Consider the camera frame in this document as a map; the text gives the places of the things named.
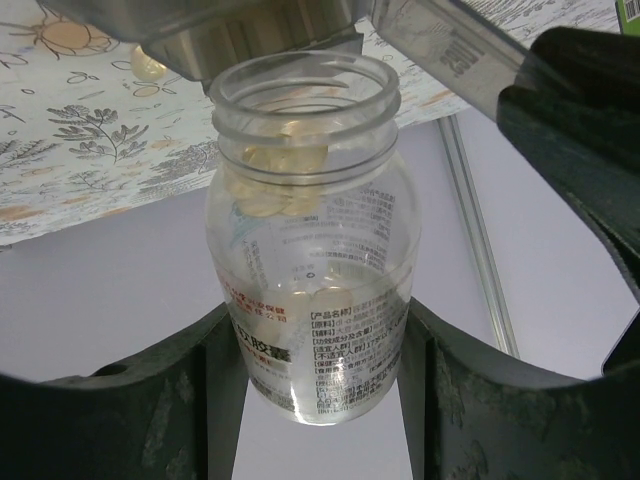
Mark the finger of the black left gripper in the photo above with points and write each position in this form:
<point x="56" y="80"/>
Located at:
<point x="573" y="114"/>

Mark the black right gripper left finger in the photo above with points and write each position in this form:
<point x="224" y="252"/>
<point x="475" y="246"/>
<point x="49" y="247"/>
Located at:
<point x="171" y="411"/>

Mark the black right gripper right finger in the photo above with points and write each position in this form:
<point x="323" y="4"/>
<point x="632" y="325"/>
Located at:
<point x="471" y="411"/>

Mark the green pill bottle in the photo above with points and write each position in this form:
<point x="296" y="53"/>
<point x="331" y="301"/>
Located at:
<point x="628" y="13"/>

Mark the clear pill bottle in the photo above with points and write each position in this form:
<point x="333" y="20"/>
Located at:
<point x="313" y="223"/>

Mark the grey weekly pill organizer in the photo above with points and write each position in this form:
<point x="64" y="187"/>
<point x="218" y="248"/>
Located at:
<point x="199" y="39"/>

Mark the floral table mat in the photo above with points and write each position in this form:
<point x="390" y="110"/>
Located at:
<point x="82" y="137"/>

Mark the spilled amber capsule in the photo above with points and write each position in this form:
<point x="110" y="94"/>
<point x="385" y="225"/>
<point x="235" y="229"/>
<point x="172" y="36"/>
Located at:
<point x="144" y="67"/>

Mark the left aluminium corner post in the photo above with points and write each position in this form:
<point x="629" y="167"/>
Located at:
<point x="473" y="219"/>

